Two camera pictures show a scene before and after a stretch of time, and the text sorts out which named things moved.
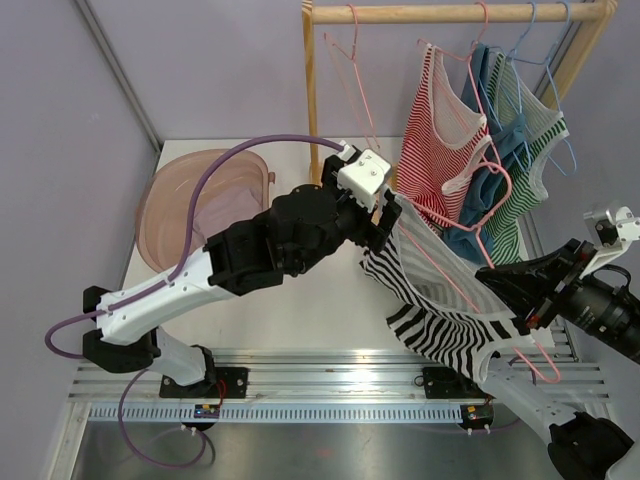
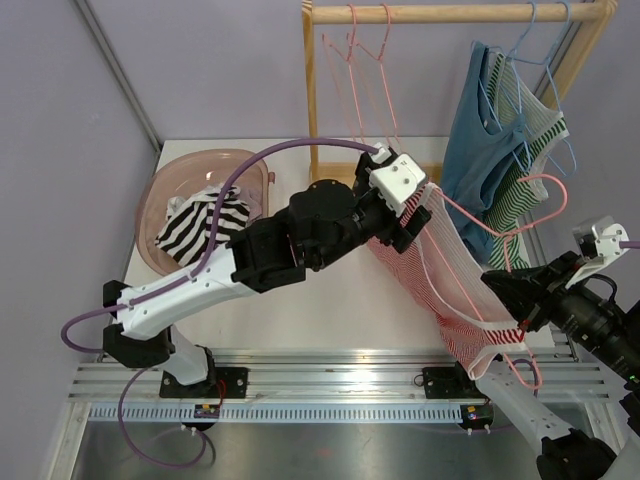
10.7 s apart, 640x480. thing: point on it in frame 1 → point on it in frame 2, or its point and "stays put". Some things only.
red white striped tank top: (430, 154) → (476, 325)
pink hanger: (469, 57) → (536, 382)
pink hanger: (556, 380) → (380, 58)
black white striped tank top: (444, 305) → (187, 230)
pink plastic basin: (237, 188) stays put
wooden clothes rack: (598, 13) stays put
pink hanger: (330, 42) → (349, 60)
